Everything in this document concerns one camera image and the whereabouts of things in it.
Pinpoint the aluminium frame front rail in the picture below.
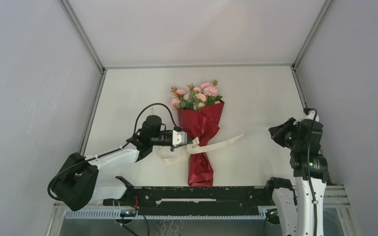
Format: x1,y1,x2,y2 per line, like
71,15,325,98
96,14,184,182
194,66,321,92
54,185,351,209

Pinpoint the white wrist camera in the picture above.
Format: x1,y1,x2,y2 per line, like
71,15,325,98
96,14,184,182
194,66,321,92
304,108,319,122
172,130,188,145

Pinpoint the white cable duct strip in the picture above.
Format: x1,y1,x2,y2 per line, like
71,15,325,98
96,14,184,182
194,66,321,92
64,208,270,220

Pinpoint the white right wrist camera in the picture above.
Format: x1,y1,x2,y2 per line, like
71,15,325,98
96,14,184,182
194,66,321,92
304,108,319,122

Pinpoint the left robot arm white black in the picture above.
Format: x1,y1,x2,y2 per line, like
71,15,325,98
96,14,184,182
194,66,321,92
47,115,192,211

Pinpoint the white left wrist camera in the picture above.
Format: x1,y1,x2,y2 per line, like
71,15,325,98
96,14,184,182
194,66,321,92
172,130,188,145

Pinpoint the pink fake flower stem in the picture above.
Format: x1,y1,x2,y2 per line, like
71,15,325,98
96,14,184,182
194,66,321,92
200,79,222,106
171,87,188,110
183,85,207,111

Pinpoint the red wrapping paper sheet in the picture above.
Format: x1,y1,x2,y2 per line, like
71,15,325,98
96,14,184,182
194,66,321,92
177,102,224,187

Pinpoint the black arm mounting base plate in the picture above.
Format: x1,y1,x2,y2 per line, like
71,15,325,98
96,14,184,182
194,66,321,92
103,186,275,217

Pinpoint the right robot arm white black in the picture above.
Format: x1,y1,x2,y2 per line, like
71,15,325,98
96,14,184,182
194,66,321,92
264,108,328,236

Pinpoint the cream ribbon string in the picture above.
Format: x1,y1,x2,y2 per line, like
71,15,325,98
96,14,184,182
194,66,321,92
156,133,245,166

